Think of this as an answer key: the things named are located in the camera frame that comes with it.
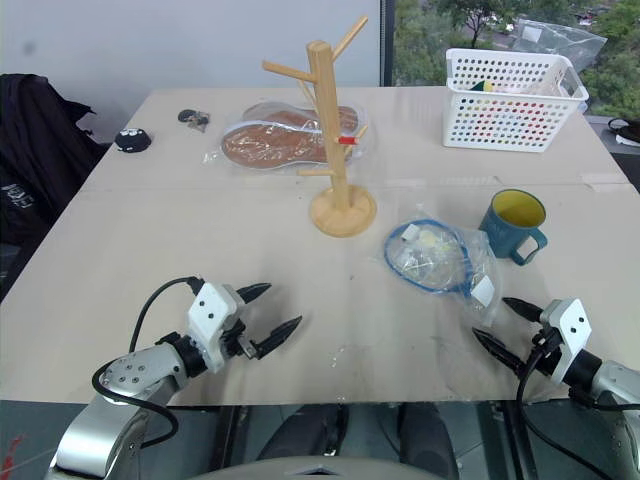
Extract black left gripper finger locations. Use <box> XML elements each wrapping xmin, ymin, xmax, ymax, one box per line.
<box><xmin>248</xmin><ymin>314</ymin><xmax>304</xmax><ymax>359</ymax></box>
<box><xmin>235</xmin><ymin>282</ymin><xmax>273</xmax><ymax>304</ymax></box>

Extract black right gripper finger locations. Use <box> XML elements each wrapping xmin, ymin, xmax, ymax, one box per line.
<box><xmin>501</xmin><ymin>297</ymin><xmax>543</xmax><ymax>324</ymax></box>
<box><xmin>471</xmin><ymin>327</ymin><xmax>529</xmax><ymax>377</ymax></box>

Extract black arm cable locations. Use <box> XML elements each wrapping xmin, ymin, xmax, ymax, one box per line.
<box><xmin>91</xmin><ymin>276</ymin><xmax>203</xmax><ymax>448</ymax></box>
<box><xmin>515</xmin><ymin>333</ymin><xmax>616</xmax><ymax>480</ymax></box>

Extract white perforated plastic basket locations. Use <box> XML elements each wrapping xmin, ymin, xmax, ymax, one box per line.
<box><xmin>442</xmin><ymin>47</ymin><xmax>590</xmax><ymax>155</ymax></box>

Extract blue mug yellow inside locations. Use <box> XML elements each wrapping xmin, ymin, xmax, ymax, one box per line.
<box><xmin>478</xmin><ymin>189</ymin><xmax>550</xmax><ymax>266</ymax></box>

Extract black round pouch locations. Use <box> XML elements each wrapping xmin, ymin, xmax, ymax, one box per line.
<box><xmin>114</xmin><ymin>128</ymin><xmax>151</xmax><ymax>153</ymax></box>

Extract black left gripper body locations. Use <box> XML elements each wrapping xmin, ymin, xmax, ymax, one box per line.
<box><xmin>220</xmin><ymin>317</ymin><xmax>261</xmax><ymax>361</ymax></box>

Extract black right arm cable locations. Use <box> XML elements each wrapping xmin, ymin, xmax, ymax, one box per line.
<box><xmin>515</xmin><ymin>333</ymin><xmax>616</xmax><ymax>480</ymax></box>

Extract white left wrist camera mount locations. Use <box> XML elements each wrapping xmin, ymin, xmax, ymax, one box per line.
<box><xmin>187</xmin><ymin>282</ymin><xmax>246</xmax><ymax>374</ymax></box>

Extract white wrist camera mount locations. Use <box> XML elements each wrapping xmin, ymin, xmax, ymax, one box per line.
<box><xmin>539</xmin><ymin>298</ymin><xmax>593</xmax><ymax>386</ymax></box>
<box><xmin>187</xmin><ymin>282</ymin><xmax>246</xmax><ymax>374</ymax></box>

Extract bagged blue cable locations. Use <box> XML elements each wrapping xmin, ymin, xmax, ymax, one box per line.
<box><xmin>373</xmin><ymin>202</ymin><xmax>502</xmax><ymax>329</ymax></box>

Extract small dark key bundle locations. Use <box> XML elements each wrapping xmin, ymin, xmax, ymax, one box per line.
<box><xmin>177</xmin><ymin>108</ymin><xmax>211</xmax><ymax>133</ymax></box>

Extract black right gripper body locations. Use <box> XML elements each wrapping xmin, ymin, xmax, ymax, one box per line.
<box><xmin>524</xmin><ymin>324</ymin><xmax>565</xmax><ymax>377</ymax></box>

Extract wooden mug tree stand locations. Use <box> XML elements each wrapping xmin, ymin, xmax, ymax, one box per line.
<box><xmin>261</xmin><ymin>15</ymin><xmax>378</xmax><ymax>237</ymax></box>

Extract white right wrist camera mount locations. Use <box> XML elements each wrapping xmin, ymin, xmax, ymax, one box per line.
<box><xmin>539</xmin><ymin>298</ymin><xmax>593</xmax><ymax>386</ymax></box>

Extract clear plastic bag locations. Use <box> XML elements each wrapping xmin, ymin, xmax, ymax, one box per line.
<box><xmin>509</xmin><ymin>18</ymin><xmax>609</xmax><ymax>74</ymax></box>

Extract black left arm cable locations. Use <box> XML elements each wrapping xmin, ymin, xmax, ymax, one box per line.
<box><xmin>91</xmin><ymin>276</ymin><xmax>203</xmax><ymax>448</ymax></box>

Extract bagged brown insoles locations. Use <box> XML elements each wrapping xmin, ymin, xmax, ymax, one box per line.
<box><xmin>201</xmin><ymin>101</ymin><xmax>374</xmax><ymax>175</ymax></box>

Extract black object with white base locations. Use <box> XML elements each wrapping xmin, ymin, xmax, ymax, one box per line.
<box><xmin>606</xmin><ymin>117</ymin><xmax>640</xmax><ymax>148</ymax></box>

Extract black jacket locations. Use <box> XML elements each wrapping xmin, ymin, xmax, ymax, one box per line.
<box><xmin>0</xmin><ymin>73</ymin><xmax>112</xmax><ymax>246</ymax></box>

